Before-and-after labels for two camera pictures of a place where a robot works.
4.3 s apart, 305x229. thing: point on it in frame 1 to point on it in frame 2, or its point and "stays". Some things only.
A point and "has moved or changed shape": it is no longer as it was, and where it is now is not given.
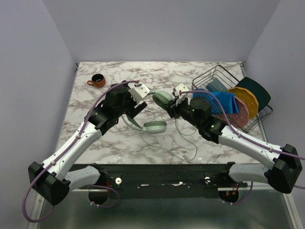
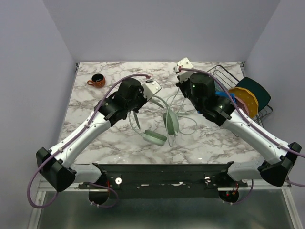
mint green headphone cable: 162,148 has moved or changed shape
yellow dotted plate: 249,98 stays
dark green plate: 262,95 stays
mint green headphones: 162,99 to 171,122
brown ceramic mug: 97,80 stays
